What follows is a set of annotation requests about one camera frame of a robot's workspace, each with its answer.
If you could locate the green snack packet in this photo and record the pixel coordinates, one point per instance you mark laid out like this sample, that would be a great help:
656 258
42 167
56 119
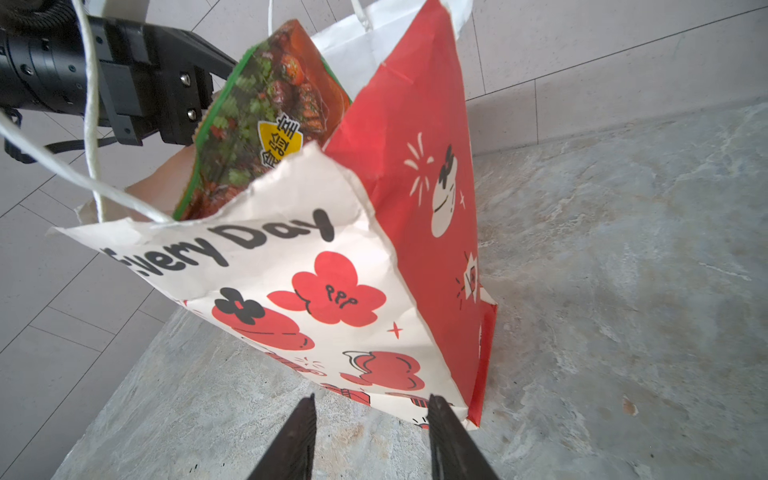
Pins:
279 97

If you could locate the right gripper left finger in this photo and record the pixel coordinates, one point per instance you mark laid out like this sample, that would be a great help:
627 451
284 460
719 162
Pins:
291 454

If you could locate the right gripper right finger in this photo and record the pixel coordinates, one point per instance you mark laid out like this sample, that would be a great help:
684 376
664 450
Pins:
454 456

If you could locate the red white paper gift bag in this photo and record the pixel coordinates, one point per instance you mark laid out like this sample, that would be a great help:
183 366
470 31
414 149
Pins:
354 263

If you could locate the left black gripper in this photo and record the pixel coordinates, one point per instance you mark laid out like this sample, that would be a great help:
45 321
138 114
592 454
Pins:
151 79

